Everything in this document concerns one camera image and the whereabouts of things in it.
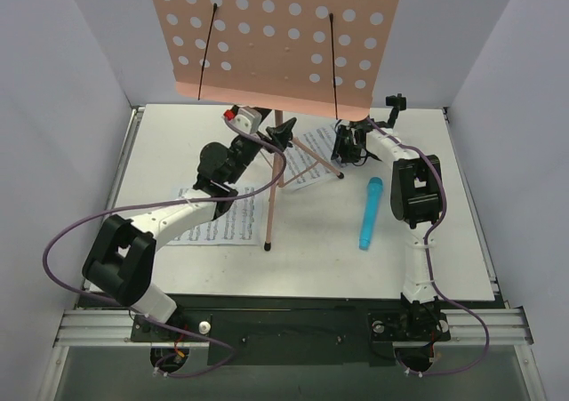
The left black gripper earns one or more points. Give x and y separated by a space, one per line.
265 137

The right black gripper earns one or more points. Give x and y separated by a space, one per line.
345 141

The sheet music page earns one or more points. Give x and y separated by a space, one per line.
304 169
240 225

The blue toy microphone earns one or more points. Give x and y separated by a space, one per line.
374 193

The pink perforated music stand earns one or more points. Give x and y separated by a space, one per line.
316 57

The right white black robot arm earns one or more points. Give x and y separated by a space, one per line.
415 197

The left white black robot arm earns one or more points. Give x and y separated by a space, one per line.
122 256

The black microphone stand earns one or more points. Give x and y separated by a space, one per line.
398 103

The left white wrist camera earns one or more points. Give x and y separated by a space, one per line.
245 119

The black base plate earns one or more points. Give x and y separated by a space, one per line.
311 331

